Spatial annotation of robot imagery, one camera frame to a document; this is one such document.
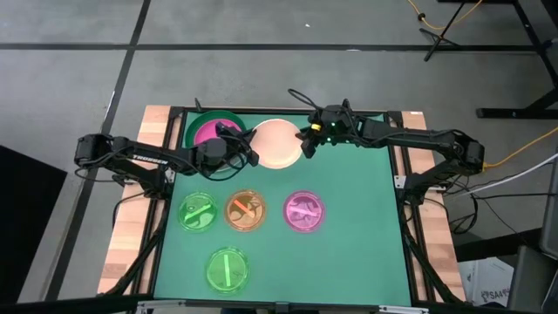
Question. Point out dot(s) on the black desk leg frame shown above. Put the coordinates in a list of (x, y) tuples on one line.
[(514, 113)]

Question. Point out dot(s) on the black panel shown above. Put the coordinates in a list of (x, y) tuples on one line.
[(26, 218)]

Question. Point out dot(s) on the green translucent plastic plate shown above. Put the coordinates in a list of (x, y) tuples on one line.
[(227, 270), (197, 212)]

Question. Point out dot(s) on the aluminium camera rail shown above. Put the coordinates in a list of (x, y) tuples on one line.
[(279, 307)]

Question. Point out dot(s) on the orange translucent plastic plate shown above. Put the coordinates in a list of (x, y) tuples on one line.
[(245, 210)]

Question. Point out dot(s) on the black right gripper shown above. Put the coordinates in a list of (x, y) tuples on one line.
[(335, 124)]

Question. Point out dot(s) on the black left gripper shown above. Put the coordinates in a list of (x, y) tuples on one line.
[(233, 146)]

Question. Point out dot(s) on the black tripod stand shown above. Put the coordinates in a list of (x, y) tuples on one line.
[(440, 37)]

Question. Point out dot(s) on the white cardboard box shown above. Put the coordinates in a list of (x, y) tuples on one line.
[(486, 283)]

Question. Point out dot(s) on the pink translucent plastic plate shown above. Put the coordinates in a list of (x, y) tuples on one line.
[(304, 211)]

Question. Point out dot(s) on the grey cabinet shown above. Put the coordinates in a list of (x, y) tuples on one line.
[(550, 209)]

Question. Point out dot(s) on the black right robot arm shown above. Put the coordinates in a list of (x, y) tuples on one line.
[(427, 144)]

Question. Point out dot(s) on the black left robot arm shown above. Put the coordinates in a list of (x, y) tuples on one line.
[(131, 154)]

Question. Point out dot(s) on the magenta plastic plate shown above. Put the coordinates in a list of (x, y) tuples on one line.
[(209, 133)]

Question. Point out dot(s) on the cream plastic plate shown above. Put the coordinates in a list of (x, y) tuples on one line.
[(276, 146)]

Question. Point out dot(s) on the dark green plastic plate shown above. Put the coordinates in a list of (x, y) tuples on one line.
[(190, 131)]

